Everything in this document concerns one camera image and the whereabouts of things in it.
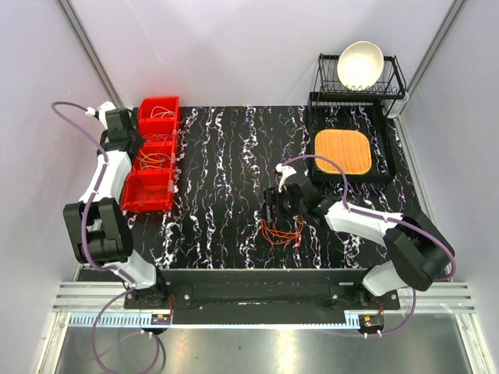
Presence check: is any left purple robot hose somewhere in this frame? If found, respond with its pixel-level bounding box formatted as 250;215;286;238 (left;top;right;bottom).
52;101;167;371

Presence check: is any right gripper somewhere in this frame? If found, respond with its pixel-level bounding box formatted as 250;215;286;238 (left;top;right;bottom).
257;186;306;223

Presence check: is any black dish rack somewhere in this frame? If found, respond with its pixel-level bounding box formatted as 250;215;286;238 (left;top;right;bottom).
309;54;407;108

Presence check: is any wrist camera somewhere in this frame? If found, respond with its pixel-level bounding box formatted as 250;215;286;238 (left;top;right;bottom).
275;163;296;192
85;101;116;129

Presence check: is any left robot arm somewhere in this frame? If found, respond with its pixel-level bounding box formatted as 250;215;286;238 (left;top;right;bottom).
63;101;168;309

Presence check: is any white cup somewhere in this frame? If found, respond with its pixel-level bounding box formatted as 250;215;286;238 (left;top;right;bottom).
382;91;410;118

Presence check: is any red bin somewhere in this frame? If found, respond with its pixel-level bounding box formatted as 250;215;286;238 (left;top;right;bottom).
138;118;179;143
138;97;180;121
132;142;176;171
121;170;174;213

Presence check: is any orange woven mat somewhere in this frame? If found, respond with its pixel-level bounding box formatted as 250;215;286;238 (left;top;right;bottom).
314;129;372;175

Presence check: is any purple robot hose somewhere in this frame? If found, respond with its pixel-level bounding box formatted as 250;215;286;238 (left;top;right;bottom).
282;155;456;338
52;101;167;371

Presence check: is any red bin farthest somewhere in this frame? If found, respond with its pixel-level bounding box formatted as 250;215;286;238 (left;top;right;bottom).
138;97;180;121

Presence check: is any white bowl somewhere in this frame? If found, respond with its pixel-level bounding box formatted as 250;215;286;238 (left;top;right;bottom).
337;41;384;91

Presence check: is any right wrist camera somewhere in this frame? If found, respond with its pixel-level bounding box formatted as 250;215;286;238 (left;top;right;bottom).
275;163;296;192

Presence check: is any aluminium frame post right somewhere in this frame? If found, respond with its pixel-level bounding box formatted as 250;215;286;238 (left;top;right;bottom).
408;0;469;98

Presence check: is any white cable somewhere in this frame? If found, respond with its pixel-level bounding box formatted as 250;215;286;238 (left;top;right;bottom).
150;104;176;120

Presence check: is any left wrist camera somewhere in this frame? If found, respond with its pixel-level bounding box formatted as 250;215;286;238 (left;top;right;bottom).
85;101;116;129

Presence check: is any right purple robot hose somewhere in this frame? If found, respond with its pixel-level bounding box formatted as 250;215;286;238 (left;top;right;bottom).
282;155;456;338

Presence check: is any yellow cable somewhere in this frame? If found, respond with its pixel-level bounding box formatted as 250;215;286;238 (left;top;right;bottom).
136;151;171;171

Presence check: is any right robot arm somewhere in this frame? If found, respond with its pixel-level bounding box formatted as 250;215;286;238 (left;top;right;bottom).
261;174;456;309

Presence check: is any red bin nearest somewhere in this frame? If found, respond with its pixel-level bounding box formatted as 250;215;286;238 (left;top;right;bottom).
121;170;174;213

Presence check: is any orange cable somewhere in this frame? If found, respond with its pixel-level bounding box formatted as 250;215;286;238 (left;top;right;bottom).
260;216;307;246

